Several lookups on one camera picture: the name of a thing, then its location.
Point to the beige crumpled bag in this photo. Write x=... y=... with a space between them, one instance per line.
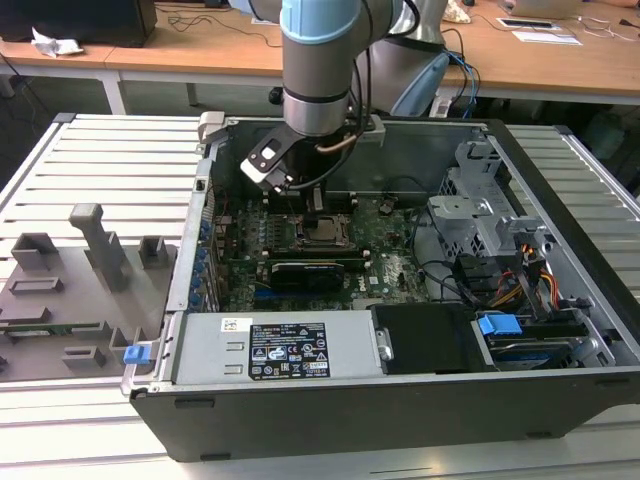
x=457 y=12

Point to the white printed paper sheet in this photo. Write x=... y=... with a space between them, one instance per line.
x=545 y=37

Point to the CPU socket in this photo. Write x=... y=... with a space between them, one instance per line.
x=297 y=240

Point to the crumpled white paper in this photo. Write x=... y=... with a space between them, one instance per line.
x=55 y=46

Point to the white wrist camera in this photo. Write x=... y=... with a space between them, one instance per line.
x=260 y=167

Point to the grey parts rack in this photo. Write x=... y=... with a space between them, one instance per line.
x=75 y=295

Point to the grey power supply unit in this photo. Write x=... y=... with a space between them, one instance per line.
x=210 y=350

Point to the black open PC case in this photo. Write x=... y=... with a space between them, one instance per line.
x=350 y=425

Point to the silver metal drive cage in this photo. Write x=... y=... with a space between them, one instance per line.
x=465 y=215

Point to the black plastic shroud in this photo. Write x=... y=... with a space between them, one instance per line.
x=430 y=340

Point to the hard disk with blue label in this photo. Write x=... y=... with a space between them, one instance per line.
x=525 y=357

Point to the wooden desk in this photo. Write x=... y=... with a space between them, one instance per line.
x=50 y=62
x=210 y=50

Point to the silver CPU plate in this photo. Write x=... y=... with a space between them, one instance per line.
x=327 y=231

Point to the black box on desk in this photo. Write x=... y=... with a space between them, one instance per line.
x=75 y=20

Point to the black RAM slot bank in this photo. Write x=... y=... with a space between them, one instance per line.
x=320 y=254
x=340 y=202

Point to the black graphics card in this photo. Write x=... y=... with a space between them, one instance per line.
x=310 y=277

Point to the green motherboard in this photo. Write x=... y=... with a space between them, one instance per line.
x=395 y=270

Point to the round black board battery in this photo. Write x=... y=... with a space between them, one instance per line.
x=387 y=205

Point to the white pendant holder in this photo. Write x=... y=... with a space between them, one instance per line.
x=440 y=106

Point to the blue disk carrier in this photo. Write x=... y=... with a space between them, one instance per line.
x=500 y=330

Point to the white framed tablet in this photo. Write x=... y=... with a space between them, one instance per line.
x=525 y=23

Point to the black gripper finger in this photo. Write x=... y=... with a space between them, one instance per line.
x=316 y=217

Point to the silver laptop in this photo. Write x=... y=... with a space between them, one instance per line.
x=545 y=7

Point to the small white paper sheet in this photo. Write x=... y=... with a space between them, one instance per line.
x=265 y=19

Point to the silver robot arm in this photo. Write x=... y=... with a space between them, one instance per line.
x=315 y=65

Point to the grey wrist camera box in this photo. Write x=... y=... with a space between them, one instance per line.
x=374 y=129

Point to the green RAM stick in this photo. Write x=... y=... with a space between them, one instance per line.
x=65 y=327

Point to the blue case latch clip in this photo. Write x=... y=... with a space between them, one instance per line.
x=135 y=355

